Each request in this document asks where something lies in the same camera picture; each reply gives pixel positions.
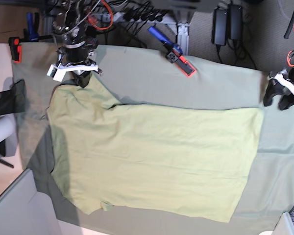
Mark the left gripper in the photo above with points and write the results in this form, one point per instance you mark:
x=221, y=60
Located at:
x=285, y=90

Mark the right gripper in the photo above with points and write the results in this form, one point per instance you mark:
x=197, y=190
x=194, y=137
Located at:
x=78, y=58

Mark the light green T-shirt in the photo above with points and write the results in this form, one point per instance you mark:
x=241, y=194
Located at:
x=189, y=162

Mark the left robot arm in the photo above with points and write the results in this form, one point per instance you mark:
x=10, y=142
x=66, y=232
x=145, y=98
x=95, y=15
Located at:
x=290, y=55

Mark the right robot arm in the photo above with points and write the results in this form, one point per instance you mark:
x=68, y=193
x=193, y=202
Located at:
x=71, y=23

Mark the sage green table cloth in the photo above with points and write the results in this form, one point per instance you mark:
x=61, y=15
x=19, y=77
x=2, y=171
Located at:
x=136, y=75

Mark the orange black corner clamp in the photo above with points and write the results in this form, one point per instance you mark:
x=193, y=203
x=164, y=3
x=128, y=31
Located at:
x=30, y=35

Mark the dark green cloth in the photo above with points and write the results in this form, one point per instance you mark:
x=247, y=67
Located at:
x=13, y=100

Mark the black power strip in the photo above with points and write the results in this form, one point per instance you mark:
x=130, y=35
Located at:
x=132, y=15

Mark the black power adapter pair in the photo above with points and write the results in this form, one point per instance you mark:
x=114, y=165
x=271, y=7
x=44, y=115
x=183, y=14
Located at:
x=227, y=24

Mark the white cardboard tube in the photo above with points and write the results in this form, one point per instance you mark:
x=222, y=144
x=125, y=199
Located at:
x=7, y=127

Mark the blue orange bar clamp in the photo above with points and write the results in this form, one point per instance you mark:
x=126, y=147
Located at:
x=174, y=52

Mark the grey storage bin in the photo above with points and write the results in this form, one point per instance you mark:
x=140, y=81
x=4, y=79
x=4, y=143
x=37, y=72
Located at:
x=25, y=211

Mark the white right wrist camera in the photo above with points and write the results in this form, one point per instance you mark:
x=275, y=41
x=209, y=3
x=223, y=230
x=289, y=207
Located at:
x=58, y=72

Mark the aluminium frame post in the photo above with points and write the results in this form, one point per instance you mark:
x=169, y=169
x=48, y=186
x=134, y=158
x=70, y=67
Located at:
x=183, y=21

